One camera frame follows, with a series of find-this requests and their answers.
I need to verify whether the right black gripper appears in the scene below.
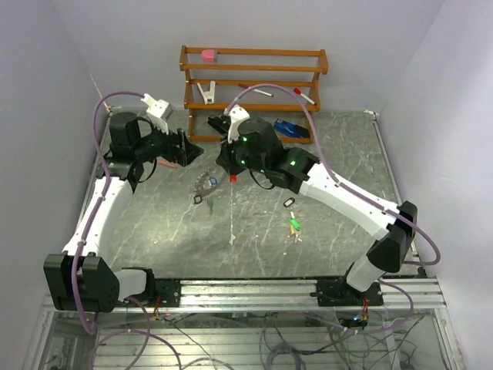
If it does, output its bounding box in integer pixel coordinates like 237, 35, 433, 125
216, 129, 268, 177

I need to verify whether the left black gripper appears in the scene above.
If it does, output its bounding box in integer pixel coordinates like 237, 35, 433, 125
135, 119, 204, 167

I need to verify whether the grey keyring disc with rings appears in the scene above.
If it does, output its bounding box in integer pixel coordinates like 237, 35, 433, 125
193, 169, 217, 198

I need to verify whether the black white key tag key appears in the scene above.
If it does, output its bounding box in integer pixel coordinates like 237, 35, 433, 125
283, 197, 295, 218

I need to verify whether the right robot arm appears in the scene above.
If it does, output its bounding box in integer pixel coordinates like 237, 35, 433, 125
216, 116, 418, 305

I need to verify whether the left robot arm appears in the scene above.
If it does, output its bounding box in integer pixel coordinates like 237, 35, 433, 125
43, 112, 203, 313

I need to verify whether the red pen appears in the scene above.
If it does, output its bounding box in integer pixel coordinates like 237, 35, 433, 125
157, 160, 176, 168

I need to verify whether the blue stapler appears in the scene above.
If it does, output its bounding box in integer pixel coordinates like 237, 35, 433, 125
273, 119, 310, 138

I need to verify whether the black stapler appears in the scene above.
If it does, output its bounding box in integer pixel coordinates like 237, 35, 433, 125
207, 115, 230, 136

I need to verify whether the wooden shelf rack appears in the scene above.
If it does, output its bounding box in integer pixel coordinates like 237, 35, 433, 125
179, 45, 329, 142

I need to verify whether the white clip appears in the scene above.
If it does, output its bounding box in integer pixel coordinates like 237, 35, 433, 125
196, 80, 216, 105

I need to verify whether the green key tag on disc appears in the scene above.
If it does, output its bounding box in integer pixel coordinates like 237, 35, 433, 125
206, 197, 213, 214

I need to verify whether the red white marker left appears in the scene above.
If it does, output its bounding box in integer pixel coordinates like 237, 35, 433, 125
238, 83, 273, 98

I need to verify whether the red white marker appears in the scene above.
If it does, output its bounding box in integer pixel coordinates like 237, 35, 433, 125
238, 83, 273, 98
293, 88, 316, 105

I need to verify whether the red white marker right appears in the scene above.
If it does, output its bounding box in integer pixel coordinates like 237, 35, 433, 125
293, 88, 316, 105

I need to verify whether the green tag key bunch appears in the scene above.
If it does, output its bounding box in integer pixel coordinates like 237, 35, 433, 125
284, 217, 302, 244

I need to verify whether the pink eraser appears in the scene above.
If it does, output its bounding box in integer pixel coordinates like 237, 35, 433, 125
201, 49, 218, 63

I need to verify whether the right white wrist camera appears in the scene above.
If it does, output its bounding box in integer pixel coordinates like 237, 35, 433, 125
224, 105, 250, 143

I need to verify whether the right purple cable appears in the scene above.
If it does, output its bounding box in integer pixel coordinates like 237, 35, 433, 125
226, 83, 441, 335

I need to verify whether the purple cable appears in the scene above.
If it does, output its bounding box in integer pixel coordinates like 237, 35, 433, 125
226, 83, 441, 335
71, 91, 182, 370

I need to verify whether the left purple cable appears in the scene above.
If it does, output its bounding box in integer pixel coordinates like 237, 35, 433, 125
71, 91, 182, 370

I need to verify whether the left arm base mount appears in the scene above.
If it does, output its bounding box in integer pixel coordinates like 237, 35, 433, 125
151, 279, 182, 308

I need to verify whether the aluminium rail frame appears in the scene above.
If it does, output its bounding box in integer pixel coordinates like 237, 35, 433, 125
42, 277, 448, 313

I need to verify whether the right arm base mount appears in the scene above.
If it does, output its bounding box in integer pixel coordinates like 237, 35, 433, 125
310, 277, 384, 307

